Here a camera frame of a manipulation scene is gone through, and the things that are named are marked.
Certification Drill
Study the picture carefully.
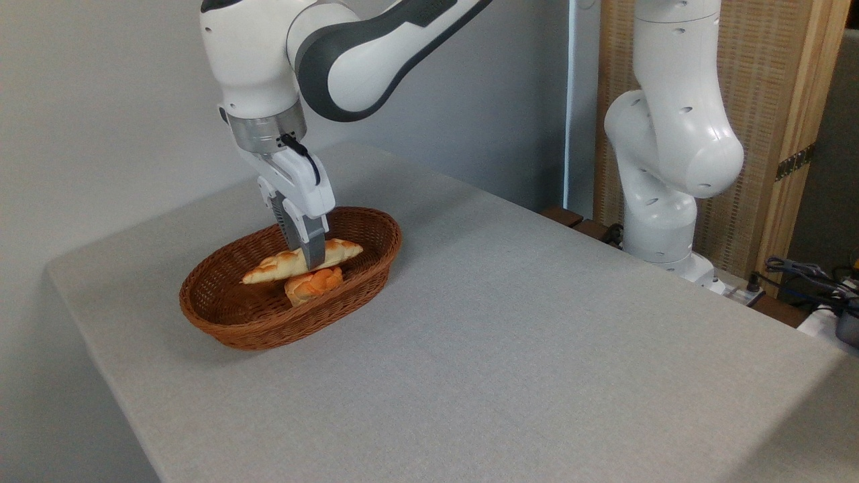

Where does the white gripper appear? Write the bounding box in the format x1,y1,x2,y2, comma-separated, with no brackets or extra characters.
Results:
236,148,336,271

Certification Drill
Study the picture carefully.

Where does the long braided bread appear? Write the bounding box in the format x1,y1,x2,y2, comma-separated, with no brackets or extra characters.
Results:
242,238,364,284

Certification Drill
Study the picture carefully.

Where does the small orange bread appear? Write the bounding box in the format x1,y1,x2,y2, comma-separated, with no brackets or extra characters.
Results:
285,266,344,307

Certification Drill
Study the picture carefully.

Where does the brown wicker basket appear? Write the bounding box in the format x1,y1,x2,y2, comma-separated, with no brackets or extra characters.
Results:
179,206,403,351

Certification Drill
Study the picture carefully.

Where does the white vertical pole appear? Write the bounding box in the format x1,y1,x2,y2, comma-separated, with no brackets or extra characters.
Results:
564,0,602,217

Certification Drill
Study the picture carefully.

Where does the woven wood-framed screen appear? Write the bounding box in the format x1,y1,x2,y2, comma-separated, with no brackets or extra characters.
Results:
594,0,853,297

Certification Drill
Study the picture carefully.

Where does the brass screen hinge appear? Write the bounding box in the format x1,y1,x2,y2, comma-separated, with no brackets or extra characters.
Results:
775,142,817,182

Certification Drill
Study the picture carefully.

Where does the grey round container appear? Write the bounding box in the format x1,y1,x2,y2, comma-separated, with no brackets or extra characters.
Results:
835,307,859,347

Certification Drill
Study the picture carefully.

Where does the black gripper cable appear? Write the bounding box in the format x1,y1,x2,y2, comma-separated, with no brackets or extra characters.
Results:
280,133,321,186

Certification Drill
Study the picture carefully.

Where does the grey cable bundle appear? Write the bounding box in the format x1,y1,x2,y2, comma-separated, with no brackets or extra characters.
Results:
764,256,859,316

